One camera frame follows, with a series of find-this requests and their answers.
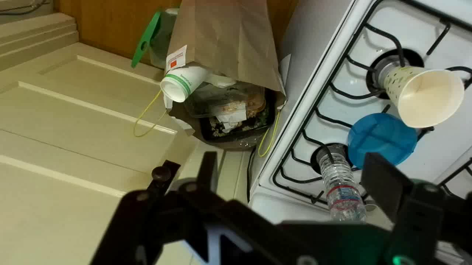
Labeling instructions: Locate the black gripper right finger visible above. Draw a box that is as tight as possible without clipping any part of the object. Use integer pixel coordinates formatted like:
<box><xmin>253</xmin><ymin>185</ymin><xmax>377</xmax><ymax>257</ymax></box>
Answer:
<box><xmin>364</xmin><ymin>151</ymin><xmax>472</xmax><ymax>265</ymax></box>

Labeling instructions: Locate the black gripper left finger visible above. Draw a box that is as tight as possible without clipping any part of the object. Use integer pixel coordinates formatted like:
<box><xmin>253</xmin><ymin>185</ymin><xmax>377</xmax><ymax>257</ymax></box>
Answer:
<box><xmin>89</xmin><ymin>150</ymin><xmax>296</xmax><ymax>265</ymax></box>

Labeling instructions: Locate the clear plastic water bottle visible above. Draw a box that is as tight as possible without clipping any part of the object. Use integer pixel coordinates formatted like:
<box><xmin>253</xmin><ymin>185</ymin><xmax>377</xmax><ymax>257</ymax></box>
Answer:
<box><xmin>314</xmin><ymin>144</ymin><xmax>368</xmax><ymax>223</ymax></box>

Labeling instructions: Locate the blue plastic plate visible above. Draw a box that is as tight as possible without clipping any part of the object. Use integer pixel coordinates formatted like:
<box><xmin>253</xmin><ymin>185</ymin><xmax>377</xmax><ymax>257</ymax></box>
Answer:
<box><xmin>345</xmin><ymin>112</ymin><xmax>420</xmax><ymax>170</ymax></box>

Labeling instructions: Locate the yellow rubber band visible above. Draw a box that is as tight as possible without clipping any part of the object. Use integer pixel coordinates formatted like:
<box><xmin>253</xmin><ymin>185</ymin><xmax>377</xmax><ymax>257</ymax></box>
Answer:
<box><xmin>131</xmin><ymin>88</ymin><xmax>165</xmax><ymax>140</ymax></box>

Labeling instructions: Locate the black stove burner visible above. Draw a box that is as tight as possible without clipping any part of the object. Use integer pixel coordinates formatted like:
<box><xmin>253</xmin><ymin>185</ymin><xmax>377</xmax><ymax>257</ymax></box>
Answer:
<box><xmin>309</xmin><ymin>143</ymin><xmax>351</xmax><ymax>175</ymax></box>

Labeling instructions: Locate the beige paper cup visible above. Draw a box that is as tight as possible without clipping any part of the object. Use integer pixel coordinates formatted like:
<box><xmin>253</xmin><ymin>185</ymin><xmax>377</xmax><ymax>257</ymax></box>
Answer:
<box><xmin>376</xmin><ymin>60</ymin><xmax>466</xmax><ymax>131</ymax></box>

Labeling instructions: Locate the beige panelled cabinet front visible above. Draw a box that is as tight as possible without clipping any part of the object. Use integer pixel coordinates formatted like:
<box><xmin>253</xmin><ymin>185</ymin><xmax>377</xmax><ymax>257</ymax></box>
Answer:
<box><xmin>0</xmin><ymin>11</ymin><xmax>199</xmax><ymax>265</ymax></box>

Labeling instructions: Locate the dark trash bin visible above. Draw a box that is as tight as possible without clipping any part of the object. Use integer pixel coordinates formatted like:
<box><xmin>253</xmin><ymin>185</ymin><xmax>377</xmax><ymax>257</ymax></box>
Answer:
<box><xmin>168</xmin><ymin>79</ymin><xmax>280</xmax><ymax>151</ymax></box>

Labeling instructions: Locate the white container with green stripe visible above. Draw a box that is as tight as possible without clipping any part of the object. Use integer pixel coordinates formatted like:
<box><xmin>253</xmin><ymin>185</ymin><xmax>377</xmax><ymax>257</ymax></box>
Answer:
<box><xmin>157</xmin><ymin>64</ymin><xmax>209</xmax><ymax>104</ymax></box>

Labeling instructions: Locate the large black stove grate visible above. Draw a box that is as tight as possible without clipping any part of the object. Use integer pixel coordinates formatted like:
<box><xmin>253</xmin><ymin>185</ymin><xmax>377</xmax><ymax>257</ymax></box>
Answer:
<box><xmin>271</xmin><ymin>0</ymin><xmax>472</xmax><ymax>206</ymax></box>

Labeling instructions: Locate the red and white label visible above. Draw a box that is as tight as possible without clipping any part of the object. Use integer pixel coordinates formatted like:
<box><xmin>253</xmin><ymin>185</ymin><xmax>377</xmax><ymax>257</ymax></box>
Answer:
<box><xmin>163</xmin><ymin>44</ymin><xmax>190</xmax><ymax>73</ymax></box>

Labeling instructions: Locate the green plastic tool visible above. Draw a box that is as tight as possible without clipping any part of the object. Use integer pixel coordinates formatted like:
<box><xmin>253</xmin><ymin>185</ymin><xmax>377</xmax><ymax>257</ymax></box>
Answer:
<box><xmin>129</xmin><ymin>9</ymin><xmax>163</xmax><ymax>69</ymax></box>

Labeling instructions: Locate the brown paper bag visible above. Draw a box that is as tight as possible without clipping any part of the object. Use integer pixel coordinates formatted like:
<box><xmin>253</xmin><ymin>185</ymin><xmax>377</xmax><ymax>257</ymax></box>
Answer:
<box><xmin>165</xmin><ymin>0</ymin><xmax>287</xmax><ymax>95</ymax></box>

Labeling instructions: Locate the brown wooden cabinet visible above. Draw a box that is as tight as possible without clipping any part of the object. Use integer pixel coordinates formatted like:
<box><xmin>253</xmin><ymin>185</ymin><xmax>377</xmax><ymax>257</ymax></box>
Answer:
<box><xmin>53</xmin><ymin>0</ymin><xmax>302</xmax><ymax>63</ymax></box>

